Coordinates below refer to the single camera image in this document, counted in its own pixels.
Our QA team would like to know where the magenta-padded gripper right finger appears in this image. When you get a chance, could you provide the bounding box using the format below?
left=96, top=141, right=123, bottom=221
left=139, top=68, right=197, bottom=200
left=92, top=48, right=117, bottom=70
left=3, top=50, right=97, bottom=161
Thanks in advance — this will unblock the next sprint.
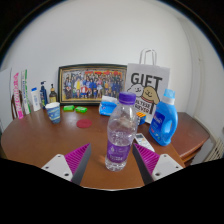
left=132, top=143, right=184, bottom=186

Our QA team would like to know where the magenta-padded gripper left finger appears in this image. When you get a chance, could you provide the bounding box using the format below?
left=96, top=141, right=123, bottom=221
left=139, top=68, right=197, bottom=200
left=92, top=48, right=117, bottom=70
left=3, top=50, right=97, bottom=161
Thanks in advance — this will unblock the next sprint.
left=40, top=143, right=92, bottom=186

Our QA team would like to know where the clear purple-capped water bottle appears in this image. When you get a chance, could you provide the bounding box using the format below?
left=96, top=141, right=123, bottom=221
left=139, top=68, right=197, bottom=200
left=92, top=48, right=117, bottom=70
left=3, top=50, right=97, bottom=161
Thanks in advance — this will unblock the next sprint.
left=105, top=91, right=139, bottom=173

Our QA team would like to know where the white remote control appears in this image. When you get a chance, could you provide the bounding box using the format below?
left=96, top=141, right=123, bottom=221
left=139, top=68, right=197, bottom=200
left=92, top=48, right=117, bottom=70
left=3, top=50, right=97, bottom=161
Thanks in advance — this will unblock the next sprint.
left=133, top=132, right=156, bottom=153

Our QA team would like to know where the flat round red coaster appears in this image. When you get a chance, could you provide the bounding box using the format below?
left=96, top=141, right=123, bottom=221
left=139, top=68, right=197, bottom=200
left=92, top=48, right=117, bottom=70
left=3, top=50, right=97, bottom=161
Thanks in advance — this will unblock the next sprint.
left=76, top=118, right=93, bottom=129

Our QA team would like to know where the blue detergent bottle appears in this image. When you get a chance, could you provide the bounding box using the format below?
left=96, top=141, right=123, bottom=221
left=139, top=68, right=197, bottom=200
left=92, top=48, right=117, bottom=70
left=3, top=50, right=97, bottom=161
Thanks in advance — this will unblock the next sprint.
left=148, top=88, right=179, bottom=147

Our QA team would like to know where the small green pack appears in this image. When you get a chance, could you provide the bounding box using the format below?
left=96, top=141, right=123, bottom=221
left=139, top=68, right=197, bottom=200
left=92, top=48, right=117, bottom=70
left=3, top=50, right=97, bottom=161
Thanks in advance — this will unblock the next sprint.
left=62, top=104, right=76, bottom=112
left=74, top=106, right=89, bottom=114

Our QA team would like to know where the blue patterned mug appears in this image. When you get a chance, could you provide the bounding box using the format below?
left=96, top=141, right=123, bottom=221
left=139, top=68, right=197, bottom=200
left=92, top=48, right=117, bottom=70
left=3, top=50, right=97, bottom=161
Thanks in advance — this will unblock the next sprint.
left=45, top=101, right=62, bottom=125

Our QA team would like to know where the blue tissue pack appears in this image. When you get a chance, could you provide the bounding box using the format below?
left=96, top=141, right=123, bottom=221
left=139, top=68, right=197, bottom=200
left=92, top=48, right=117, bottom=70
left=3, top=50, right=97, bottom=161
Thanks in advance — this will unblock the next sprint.
left=98, top=95, right=119, bottom=117

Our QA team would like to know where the amber pump bottle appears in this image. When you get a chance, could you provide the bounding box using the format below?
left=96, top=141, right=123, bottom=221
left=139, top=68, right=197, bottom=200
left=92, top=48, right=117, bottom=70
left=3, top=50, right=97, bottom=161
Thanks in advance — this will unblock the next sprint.
left=48, top=83, right=58, bottom=104

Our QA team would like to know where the white radiator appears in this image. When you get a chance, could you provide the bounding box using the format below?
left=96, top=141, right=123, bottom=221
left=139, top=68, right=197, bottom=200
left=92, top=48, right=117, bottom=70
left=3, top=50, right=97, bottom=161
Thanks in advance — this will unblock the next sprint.
left=203, top=136, right=224, bottom=163

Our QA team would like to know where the dark blue pump bottle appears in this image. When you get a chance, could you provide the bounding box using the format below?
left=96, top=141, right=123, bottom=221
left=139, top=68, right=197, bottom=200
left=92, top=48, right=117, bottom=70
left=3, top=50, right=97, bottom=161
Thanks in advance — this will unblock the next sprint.
left=39, top=80, right=49, bottom=108

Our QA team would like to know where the white blue-capped lotion bottle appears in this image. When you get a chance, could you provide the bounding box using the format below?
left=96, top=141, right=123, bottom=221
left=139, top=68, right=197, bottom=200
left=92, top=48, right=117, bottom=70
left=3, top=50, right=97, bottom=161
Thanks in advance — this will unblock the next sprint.
left=30, top=87, right=42, bottom=112

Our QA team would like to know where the framed group photo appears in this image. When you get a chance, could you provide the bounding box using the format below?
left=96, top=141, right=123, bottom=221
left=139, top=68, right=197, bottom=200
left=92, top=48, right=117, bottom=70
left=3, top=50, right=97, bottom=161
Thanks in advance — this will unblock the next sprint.
left=57, top=63, right=128, bottom=106

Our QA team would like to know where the white paper gift bag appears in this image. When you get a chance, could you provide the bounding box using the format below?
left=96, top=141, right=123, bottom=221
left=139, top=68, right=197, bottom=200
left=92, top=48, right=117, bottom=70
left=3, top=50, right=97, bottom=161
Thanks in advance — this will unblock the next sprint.
left=124, top=48, right=171, bottom=124

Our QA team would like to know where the pink tall box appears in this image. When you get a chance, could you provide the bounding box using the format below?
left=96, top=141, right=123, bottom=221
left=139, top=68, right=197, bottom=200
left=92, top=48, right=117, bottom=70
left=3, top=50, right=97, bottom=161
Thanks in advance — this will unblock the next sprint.
left=12, top=71, right=25, bottom=120

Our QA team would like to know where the white refrigerator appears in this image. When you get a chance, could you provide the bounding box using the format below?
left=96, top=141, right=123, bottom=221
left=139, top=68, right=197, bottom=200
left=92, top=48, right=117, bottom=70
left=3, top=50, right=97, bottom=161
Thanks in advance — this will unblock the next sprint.
left=0, top=67, right=14, bottom=133

